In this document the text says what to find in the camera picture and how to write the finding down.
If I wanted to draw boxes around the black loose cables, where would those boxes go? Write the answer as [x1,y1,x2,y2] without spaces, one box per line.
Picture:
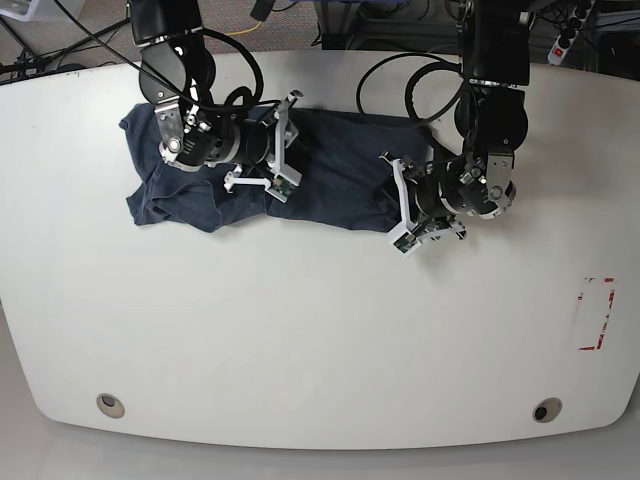
[355,52,469,146]

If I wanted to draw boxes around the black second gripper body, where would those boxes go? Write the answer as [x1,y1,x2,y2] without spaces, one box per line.
[415,149,516,219]

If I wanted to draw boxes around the red tape rectangle marking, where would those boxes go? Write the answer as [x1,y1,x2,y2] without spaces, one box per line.
[574,277,617,352]

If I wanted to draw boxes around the dark blue T-shirt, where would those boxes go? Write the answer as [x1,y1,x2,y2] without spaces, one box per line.
[120,104,430,233]

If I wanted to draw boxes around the right table cable grommet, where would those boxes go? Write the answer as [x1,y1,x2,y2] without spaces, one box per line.
[532,398,563,423]

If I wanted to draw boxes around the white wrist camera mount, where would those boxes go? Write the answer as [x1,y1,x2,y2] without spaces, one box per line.
[224,90,303,204]

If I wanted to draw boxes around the table cable grommet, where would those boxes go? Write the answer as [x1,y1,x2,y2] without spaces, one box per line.
[532,398,563,423]
[96,393,126,419]

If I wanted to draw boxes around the black tripod stand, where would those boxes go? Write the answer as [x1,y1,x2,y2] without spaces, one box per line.
[1,8,130,85]

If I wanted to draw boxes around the left table cable grommet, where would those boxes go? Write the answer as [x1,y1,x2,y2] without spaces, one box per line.
[96,393,126,419]

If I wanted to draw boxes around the yellow cable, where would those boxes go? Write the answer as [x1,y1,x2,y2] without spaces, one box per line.
[227,17,264,37]

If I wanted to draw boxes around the aluminium frame column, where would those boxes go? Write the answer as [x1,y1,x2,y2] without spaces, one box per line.
[315,1,361,50]

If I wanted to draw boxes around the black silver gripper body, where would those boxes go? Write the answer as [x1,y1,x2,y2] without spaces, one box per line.
[153,98,278,170]

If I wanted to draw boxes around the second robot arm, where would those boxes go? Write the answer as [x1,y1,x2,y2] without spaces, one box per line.
[402,1,532,228]

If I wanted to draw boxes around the white power strip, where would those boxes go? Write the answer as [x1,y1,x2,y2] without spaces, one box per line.
[547,0,596,66]

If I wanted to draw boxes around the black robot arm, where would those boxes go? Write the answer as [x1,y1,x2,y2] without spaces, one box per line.
[127,1,302,176]

